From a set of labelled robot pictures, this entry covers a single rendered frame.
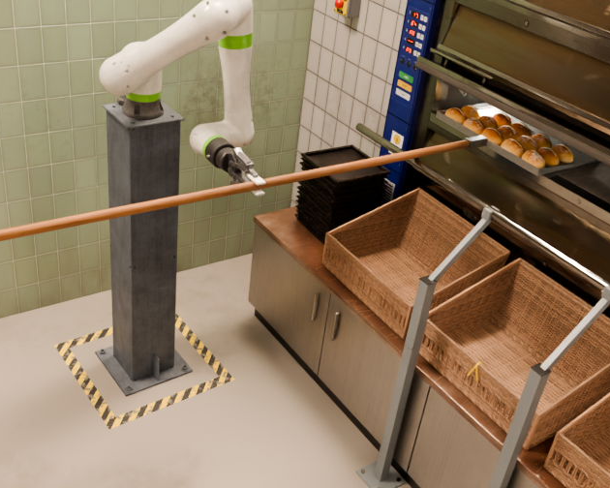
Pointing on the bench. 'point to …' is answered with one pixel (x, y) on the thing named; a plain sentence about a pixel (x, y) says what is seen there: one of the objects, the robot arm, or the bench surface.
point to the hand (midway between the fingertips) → (256, 184)
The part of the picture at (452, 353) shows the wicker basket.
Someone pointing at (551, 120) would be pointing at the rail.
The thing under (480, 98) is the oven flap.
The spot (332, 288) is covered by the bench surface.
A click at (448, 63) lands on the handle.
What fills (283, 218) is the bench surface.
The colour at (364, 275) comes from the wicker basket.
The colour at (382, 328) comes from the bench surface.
